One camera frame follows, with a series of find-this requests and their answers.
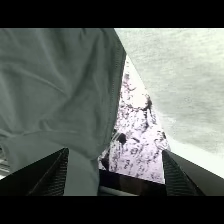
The grey T-shirt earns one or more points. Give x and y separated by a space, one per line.
56 90

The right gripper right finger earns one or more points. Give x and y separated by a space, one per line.
186 178

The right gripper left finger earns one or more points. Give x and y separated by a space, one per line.
43 178

